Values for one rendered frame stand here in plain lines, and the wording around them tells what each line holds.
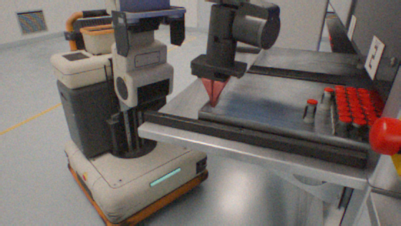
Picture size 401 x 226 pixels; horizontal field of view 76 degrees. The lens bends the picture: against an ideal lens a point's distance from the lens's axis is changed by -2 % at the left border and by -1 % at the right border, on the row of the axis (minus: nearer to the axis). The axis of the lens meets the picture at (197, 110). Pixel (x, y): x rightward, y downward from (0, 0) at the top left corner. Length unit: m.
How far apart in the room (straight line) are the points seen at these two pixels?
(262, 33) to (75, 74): 1.00
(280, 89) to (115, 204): 0.89
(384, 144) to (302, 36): 1.11
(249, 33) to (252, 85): 0.31
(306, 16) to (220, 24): 0.93
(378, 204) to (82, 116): 1.21
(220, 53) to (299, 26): 0.93
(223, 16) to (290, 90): 0.32
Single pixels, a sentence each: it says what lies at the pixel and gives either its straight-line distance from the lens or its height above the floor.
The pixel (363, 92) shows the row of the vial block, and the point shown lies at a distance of 0.66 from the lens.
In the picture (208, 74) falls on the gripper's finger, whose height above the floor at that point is 0.98.
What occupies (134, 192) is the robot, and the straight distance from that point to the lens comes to 1.30.
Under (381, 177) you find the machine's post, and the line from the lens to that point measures 0.44.
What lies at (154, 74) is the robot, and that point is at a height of 0.79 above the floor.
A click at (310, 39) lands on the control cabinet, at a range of 1.40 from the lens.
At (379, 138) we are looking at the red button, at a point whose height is 1.00.
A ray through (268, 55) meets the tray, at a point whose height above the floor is 0.88.
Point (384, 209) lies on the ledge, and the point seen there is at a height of 0.88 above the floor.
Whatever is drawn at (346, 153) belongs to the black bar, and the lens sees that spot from 0.47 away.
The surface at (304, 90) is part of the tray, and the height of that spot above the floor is 0.89.
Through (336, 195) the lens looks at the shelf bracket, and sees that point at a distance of 0.61.
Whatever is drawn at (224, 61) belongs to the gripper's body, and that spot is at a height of 1.01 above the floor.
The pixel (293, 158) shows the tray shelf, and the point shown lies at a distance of 0.46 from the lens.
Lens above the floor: 1.14
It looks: 27 degrees down
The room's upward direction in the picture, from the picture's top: straight up
